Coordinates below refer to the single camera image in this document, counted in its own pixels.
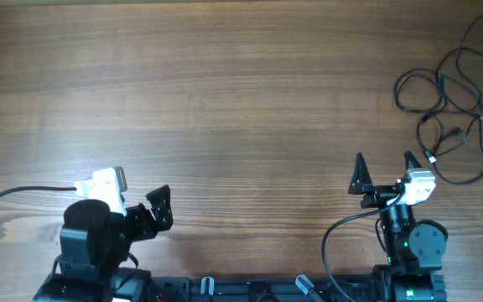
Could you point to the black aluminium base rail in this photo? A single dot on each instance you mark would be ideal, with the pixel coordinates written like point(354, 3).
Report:
point(370, 287)

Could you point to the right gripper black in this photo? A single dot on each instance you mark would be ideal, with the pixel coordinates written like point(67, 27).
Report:
point(361, 183)

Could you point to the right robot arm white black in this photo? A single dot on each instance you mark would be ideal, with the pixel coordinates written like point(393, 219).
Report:
point(414, 248)

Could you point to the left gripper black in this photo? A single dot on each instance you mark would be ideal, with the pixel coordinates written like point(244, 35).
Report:
point(147, 227)

